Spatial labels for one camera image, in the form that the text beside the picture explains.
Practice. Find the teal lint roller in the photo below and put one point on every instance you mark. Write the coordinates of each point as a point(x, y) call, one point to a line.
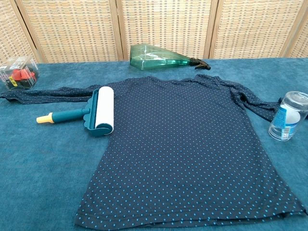
point(72, 114)

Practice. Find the navy polka dot shirt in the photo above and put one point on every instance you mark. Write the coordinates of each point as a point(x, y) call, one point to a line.
point(180, 144)

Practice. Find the green plastic spray bottle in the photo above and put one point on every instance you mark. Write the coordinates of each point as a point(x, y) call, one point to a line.
point(149, 59)

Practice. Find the woven wood screen panel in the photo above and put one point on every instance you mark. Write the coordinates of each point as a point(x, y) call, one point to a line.
point(9, 29)
point(255, 29)
point(72, 29)
point(302, 36)
point(166, 21)

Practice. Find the teal table cloth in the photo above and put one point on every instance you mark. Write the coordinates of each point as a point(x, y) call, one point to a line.
point(48, 168)

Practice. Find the clear bottle blue label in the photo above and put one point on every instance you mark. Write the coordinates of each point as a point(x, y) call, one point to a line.
point(286, 120)

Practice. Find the clear box with red items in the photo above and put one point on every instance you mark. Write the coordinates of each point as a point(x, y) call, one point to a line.
point(21, 74)

